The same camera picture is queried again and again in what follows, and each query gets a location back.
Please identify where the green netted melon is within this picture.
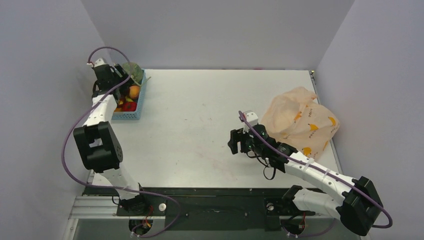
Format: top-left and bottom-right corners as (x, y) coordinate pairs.
(121, 62), (144, 86)

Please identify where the red tomato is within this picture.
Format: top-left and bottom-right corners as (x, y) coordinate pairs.
(121, 102), (137, 112)

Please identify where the translucent orange plastic bag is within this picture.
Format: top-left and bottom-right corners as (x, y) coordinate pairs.
(260, 87), (341, 160)

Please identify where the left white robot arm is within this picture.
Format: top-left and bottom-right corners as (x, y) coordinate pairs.
(73, 58), (149, 215)

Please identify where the yellow banana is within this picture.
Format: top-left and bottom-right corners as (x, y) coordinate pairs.
(125, 96), (134, 103)

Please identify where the orange peach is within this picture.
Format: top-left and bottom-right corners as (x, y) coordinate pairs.
(128, 85), (141, 100)

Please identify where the blue plastic basket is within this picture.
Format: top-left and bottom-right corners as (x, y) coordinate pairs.
(112, 69), (150, 120)

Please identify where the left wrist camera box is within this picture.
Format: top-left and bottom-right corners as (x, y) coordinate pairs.
(86, 57), (108, 69)

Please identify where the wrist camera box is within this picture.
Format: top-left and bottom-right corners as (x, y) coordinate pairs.
(242, 110), (259, 134)
(86, 57), (108, 69)

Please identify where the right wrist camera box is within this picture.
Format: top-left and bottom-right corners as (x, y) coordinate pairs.
(242, 110), (259, 134)

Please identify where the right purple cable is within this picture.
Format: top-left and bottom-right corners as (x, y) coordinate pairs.
(238, 110), (394, 239)

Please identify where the aluminium frame rail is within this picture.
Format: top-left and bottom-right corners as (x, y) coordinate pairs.
(67, 195), (349, 221)

